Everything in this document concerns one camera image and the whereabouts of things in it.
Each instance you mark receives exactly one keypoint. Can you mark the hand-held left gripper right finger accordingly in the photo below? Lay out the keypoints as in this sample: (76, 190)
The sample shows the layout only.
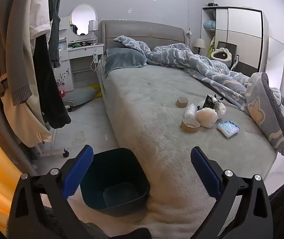
(205, 176)

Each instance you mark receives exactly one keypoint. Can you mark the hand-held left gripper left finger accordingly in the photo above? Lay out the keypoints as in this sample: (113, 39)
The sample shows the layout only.
(78, 173)

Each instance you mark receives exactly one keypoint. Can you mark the dark teal trash bin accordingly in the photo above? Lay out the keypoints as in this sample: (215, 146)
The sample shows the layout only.
(117, 174)

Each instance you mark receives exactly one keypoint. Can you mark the blue and white packet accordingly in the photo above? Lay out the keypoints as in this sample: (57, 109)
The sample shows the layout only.
(228, 129)

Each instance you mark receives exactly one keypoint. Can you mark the beige plush ball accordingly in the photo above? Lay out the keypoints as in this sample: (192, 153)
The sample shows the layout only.
(206, 119)

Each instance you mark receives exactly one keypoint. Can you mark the clear bubble wrap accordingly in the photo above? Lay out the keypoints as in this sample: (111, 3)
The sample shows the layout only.
(190, 110)

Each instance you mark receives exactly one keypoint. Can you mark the small black box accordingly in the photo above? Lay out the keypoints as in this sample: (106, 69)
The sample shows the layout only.
(208, 102)

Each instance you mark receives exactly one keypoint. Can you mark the small brown tape roll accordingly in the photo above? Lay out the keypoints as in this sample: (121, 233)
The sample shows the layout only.
(182, 103)

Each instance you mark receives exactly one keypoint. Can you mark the white clothes rack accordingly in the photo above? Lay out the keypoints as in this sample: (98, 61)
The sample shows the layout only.
(49, 152)

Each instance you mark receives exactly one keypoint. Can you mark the large brown tape roll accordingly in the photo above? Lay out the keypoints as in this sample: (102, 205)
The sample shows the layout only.
(190, 129)

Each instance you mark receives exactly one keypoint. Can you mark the grey floor cushion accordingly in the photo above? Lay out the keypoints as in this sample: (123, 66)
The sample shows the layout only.
(80, 96)

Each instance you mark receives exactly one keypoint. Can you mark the black curved plastic piece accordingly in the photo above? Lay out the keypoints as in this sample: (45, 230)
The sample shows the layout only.
(218, 98)

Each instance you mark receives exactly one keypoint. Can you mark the red item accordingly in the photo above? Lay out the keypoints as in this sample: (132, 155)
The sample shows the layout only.
(62, 92)

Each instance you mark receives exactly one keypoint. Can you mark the black hanging garment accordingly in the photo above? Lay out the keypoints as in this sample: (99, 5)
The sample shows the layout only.
(49, 92)

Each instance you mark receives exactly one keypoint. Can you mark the yellow bag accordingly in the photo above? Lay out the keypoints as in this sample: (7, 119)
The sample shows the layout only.
(95, 87)

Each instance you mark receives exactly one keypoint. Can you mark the grey bed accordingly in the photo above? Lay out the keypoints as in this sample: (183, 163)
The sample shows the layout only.
(144, 104)

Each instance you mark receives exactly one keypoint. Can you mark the blue cloud-patterned blanket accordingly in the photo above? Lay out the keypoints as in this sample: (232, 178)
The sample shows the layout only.
(206, 67)

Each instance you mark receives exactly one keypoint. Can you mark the white power strip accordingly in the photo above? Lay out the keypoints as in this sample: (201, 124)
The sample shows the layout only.
(95, 56)

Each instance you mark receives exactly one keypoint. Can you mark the white vanity desk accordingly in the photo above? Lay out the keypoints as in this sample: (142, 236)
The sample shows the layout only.
(82, 51)

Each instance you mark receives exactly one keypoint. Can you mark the blue-grey pillow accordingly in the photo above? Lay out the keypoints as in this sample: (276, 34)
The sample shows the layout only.
(124, 58)

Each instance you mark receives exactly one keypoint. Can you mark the white plush pet bed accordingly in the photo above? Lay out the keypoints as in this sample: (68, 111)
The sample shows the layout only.
(225, 54)

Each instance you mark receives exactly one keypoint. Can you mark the brown knit sweater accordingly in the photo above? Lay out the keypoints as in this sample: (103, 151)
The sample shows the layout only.
(4, 62)

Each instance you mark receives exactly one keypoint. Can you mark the bedside lamp with shade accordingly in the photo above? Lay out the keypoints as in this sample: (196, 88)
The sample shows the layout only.
(199, 43)

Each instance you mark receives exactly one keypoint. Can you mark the black mesh chair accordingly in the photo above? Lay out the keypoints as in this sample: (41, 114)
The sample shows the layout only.
(228, 45)

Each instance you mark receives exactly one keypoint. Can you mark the grey knit scarf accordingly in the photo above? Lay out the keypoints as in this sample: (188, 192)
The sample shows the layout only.
(54, 29)

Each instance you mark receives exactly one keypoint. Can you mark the white cylindrical lamp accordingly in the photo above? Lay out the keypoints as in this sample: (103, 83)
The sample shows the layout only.
(93, 25)

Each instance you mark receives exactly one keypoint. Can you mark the light blue folded pillow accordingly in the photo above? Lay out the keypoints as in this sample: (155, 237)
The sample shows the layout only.
(209, 24)

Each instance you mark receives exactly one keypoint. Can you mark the white and black wardrobe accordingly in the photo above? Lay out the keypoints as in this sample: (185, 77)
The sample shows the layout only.
(241, 27)

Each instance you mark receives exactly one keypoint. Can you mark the round vanity mirror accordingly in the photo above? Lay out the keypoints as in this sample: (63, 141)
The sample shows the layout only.
(83, 18)

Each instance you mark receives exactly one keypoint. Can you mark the cream hanging coat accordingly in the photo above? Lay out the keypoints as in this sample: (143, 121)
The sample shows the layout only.
(19, 29)

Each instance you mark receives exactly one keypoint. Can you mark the white hanging jacket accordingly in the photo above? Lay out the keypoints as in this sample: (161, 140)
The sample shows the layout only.
(40, 10)

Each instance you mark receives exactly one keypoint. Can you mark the wall socket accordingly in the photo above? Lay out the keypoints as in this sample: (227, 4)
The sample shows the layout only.
(189, 32)

